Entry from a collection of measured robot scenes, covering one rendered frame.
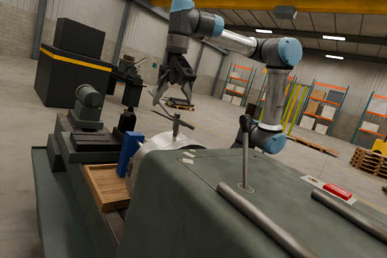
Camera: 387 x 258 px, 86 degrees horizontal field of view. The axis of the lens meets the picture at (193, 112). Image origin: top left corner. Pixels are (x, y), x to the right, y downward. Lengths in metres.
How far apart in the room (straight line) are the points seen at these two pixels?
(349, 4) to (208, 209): 11.29
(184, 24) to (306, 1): 11.24
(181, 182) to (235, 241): 0.15
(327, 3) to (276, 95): 10.71
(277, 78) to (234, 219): 0.73
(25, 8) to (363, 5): 15.77
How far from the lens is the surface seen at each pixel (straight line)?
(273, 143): 1.03
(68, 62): 5.29
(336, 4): 11.55
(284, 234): 0.36
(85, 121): 1.75
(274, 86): 1.00
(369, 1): 11.50
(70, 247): 1.29
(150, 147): 0.73
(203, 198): 0.40
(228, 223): 0.37
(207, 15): 0.76
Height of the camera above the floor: 1.45
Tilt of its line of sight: 9 degrees down
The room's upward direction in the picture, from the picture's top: 16 degrees clockwise
